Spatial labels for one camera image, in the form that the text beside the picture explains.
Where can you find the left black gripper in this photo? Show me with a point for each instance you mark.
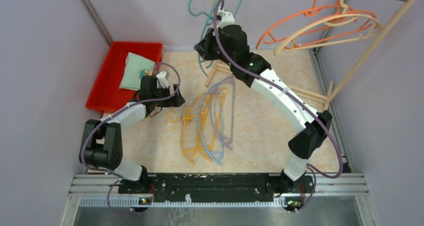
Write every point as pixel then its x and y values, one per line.
pixel 176 101

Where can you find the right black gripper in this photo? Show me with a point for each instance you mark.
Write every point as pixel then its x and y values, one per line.
pixel 204 47

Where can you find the light blue plastic hanger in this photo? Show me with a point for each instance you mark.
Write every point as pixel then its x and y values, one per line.
pixel 207 129

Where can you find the teal plastic hanger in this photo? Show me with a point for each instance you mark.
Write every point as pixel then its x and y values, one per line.
pixel 208 22

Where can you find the beige plastic hanger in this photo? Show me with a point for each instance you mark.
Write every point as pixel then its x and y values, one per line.
pixel 344 15

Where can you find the lilac plastic hanger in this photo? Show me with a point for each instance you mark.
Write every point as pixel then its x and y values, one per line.
pixel 232 118

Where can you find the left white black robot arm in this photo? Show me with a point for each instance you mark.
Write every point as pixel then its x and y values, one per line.
pixel 102 140

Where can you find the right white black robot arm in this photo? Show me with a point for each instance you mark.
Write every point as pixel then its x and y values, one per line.
pixel 230 46

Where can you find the light green folded cloth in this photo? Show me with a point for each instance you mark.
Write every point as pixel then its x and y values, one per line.
pixel 136 67

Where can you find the red plastic tray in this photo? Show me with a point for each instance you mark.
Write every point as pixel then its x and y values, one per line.
pixel 106 96

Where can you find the wooden clothes rack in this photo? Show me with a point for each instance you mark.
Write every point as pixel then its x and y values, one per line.
pixel 268 38

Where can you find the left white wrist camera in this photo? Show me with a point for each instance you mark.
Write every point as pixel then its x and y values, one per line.
pixel 162 79

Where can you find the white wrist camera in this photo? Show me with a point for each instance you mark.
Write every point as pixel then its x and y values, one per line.
pixel 162 79
pixel 224 18

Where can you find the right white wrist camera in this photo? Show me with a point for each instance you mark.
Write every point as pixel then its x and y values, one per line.
pixel 224 18

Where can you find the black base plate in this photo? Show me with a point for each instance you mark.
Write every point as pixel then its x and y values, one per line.
pixel 217 188

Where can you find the aluminium frame rail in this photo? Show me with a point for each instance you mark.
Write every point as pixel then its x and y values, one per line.
pixel 102 190

